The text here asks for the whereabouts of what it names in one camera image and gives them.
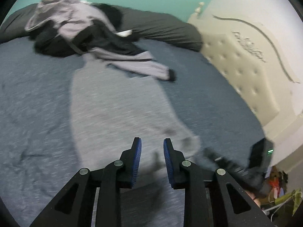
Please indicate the cream tufted headboard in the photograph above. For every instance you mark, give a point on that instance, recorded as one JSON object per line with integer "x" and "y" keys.
{"x": 248, "y": 63}

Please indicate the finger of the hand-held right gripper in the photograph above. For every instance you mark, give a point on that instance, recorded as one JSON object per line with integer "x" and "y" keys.
{"x": 213, "y": 155}

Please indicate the grey and black jacket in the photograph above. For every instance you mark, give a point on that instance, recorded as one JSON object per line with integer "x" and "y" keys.
{"x": 78, "y": 19}

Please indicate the black fleece garment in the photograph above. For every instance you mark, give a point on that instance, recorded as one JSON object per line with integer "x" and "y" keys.
{"x": 111, "y": 14}

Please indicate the white cloth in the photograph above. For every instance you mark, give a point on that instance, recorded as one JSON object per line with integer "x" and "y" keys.
{"x": 125, "y": 33}

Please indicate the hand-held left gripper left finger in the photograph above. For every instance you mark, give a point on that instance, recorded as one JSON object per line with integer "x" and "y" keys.
{"x": 137, "y": 163}

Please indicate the yellow-green floor item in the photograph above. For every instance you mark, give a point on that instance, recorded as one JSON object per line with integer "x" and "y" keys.
{"x": 290, "y": 198}

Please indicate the orange floor item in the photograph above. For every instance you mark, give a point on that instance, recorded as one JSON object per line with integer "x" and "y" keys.
{"x": 275, "y": 184}

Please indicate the grey knit sweater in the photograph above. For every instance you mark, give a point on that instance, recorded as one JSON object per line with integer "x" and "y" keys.
{"x": 118, "y": 113}

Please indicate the blue patterned bed cover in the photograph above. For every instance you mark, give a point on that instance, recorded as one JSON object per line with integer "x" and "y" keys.
{"x": 217, "y": 94}

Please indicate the dark grey long pillow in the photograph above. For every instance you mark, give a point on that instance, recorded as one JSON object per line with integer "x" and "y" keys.
{"x": 161, "y": 26}

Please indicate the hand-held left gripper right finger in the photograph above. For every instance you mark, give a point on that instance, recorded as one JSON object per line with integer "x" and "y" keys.
{"x": 168, "y": 164}

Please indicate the person's right hand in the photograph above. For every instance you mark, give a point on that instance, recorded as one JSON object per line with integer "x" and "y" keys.
{"x": 255, "y": 199}

